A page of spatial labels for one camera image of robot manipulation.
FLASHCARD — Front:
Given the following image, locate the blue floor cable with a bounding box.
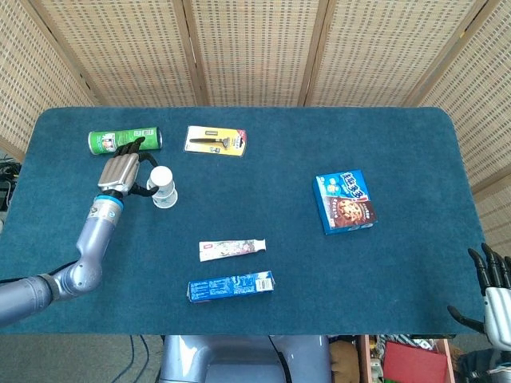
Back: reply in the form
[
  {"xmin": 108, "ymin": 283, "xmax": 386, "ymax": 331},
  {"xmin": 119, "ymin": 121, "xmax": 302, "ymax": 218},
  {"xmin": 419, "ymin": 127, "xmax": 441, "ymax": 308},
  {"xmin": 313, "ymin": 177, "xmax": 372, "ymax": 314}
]
[{"xmin": 110, "ymin": 334, "xmax": 151, "ymax": 383}]

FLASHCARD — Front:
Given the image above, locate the green cylindrical snack can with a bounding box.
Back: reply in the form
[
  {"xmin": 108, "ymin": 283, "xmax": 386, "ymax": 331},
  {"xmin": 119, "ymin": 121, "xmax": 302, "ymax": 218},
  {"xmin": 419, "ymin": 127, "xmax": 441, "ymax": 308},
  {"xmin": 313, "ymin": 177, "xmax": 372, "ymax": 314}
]
[{"xmin": 87, "ymin": 126, "xmax": 164, "ymax": 156}]

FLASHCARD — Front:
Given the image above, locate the black cable on torso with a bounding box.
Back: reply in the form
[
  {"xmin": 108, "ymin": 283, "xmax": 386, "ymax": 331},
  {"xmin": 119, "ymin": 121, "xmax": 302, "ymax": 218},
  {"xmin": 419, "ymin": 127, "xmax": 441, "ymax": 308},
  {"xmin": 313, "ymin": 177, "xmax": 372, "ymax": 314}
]
[{"xmin": 267, "ymin": 336, "xmax": 289, "ymax": 383}]

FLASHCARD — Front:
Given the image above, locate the pink wooden shelf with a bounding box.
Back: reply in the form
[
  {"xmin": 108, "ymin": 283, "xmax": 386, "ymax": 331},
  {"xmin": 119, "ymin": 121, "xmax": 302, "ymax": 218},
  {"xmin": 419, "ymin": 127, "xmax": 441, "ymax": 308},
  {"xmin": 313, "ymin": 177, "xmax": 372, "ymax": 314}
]
[{"xmin": 356, "ymin": 334, "xmax": 457, "ymax": 383}]

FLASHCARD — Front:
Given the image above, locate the blue cookie box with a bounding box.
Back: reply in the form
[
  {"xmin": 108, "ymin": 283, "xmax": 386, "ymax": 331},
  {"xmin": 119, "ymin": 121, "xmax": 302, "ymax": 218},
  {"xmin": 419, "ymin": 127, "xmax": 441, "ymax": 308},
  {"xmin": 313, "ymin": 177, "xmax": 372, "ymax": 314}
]
[{"xmin": 315, "ymin": 169, "xmax": 378, "ymax": 235}]

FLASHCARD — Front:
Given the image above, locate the black electronics with cables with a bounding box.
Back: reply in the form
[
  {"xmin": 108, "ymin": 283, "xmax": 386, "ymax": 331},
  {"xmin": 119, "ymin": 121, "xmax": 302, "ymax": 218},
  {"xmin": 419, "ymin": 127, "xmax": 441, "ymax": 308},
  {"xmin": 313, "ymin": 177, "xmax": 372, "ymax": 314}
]
[{"xmin": 0, "ymin": 156, "xmax": 22, "ymax": 215}]

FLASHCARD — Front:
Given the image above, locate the grey robot torso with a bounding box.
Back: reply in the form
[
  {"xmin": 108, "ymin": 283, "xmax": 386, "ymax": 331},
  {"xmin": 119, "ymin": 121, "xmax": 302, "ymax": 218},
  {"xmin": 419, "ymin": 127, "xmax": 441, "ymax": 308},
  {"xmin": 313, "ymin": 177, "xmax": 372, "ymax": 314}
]
[{"xmin": 158, "ymin": 334, "xmax": 332, "ymax": 383}]

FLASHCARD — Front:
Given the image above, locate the woven bamboo screen panel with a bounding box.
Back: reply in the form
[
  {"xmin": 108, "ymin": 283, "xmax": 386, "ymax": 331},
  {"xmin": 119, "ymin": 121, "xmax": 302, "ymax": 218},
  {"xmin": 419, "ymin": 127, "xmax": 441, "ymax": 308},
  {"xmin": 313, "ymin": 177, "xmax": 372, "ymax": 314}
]
[
  {"xmin": 22, "ymin": 0, "xmax": 207, "ymax": 108},
  {"xmin": 405, "ymin": 0, "xmax": 511, "ymax": 195},
  {"xmin": 473, "ymin": 185, "xmax": 511, "ymax": 260},
  {"xmin": 0, "ymin": 0, "xmax": 99, "ymax": 160},
  {"xmin": 305, "ymin": 0, "xmax": 490, "ymax": 108},
  {"xmin": 182, "ymin": 0, "xmax": 331, "ymax": 108}
]

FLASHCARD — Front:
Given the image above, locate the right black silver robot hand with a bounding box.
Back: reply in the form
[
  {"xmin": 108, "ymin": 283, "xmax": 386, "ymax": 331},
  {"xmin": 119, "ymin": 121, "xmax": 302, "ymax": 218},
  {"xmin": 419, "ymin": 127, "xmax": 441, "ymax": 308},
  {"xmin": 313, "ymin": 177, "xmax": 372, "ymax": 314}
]
[{"xmin": 447, "ymin": 243, "xmax": 511, "ymax": 353}]

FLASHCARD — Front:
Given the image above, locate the blue toothpaste box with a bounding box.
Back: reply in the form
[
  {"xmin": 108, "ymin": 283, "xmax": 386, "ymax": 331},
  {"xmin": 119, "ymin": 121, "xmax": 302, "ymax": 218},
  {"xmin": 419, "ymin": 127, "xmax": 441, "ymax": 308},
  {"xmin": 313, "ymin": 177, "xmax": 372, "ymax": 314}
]
[{"xmin": 186, "ymin": 270, "xmax": 276, "ymax": 305}]

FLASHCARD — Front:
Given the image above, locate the brown plush toy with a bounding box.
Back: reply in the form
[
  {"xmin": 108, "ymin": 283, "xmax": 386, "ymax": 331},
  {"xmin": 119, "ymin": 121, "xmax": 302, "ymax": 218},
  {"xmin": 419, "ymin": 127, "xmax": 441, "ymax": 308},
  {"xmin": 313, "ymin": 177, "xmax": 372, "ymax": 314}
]
[{"xmin": 329, "ymin": 340, "xmax": 360, "ymax": 383}]

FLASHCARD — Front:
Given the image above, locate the blue felt table mat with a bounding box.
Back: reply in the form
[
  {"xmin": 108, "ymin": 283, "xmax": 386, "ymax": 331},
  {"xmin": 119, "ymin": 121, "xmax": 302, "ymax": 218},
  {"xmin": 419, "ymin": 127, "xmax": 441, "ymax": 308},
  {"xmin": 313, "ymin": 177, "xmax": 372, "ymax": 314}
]
[{"xmin": 0, "ymin": 106, "xmax": 490, "ymax": 337}]

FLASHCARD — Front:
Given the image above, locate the razor in yellow blister pack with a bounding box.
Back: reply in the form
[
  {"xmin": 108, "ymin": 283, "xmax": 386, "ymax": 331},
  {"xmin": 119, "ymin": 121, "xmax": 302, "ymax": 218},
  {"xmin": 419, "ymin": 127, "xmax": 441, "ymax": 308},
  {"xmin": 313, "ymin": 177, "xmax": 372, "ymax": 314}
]
[{"xmin": 183, "ymin": 125, "xmax": 248, "ymax": 158}]

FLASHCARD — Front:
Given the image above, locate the red folder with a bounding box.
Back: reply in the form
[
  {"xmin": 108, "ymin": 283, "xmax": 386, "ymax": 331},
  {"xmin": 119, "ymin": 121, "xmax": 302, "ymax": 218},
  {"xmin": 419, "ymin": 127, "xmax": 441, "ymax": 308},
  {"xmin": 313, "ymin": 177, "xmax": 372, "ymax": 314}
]
[{"xmin": 382, "ymin": 338, "xmax": 449, "ymax": 383}]

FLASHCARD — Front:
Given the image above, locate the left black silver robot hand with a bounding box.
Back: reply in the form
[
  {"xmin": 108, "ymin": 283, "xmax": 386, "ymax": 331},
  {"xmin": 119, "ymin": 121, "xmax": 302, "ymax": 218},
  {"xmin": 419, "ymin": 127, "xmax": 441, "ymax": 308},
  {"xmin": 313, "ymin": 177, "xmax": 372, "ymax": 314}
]
[{"xmin": 97, "ymin": 136, "xmax": 159, "ymax": 198}]

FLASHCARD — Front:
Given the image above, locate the white toothpaste tube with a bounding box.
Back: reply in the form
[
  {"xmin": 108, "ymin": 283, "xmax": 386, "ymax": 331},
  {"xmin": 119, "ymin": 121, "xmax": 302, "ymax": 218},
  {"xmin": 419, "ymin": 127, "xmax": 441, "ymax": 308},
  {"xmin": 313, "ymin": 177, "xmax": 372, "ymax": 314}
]
[{"xmin": 198, "ymin": 238, "xmax": 267, "ymax": 263}]

